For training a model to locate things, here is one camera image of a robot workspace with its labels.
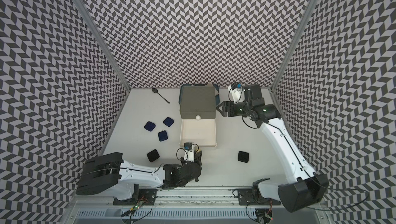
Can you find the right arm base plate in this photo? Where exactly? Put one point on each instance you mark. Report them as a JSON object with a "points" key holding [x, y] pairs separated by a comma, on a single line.
{"points": [[247, 197]]}

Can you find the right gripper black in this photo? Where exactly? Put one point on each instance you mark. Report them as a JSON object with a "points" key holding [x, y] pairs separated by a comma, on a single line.
{"points": [[227, 105]]}

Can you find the three-tier drawer cabinet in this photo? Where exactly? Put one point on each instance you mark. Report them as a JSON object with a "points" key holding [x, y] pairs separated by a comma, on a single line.
{"points": [[198, 101]]}

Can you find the aluminium corner post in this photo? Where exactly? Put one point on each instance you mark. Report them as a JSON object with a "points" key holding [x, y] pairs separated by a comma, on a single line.
{"points": [[101, 42], [294, 42]]}

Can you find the navy brooch box one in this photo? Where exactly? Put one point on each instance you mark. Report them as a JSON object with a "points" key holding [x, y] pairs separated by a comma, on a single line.
{"points": [[149, 126]]}

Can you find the front aluminium rail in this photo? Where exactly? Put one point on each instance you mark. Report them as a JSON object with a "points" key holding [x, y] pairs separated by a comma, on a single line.
{"points": [[194, 205]]}

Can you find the navy brooch box two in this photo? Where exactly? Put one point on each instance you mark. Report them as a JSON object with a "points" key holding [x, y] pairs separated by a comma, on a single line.
{"points": [[168, 121]]}

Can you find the navy brooch box three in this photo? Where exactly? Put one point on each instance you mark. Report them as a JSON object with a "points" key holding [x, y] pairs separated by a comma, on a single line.
{"points": [[162, 136]]}

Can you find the black spoon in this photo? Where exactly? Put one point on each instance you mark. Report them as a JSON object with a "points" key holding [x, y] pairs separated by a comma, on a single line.
{"points": [[155, 91]]}

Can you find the blue tray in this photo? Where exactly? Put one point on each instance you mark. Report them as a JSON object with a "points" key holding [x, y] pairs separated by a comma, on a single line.
{"points": [[217, 94]]}

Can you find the aluminium corner post left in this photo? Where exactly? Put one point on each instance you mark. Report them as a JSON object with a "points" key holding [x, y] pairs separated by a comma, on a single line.
{"points": [[101, 42]]}

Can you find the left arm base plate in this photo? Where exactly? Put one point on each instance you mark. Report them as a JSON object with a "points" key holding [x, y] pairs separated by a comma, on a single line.
{"points": [[147, 194]]}

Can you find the aluminium corner post right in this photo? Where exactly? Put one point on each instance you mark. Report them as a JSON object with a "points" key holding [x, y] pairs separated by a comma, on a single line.
{"points": [[294, 42]]}

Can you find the black brooch box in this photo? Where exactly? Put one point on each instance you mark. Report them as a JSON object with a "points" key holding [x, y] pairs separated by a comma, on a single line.
{"points": [[153, 155], [243, 156]]}

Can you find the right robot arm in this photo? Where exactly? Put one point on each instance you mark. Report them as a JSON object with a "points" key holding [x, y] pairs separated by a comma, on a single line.
{"points": [[302, 186]]}

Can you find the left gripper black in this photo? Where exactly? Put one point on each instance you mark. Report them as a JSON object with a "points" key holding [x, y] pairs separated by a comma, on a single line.
{"points": [[198, 159]]}

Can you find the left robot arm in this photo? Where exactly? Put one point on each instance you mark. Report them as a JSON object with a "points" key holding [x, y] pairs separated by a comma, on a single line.
{"points": [[111, 175]]}

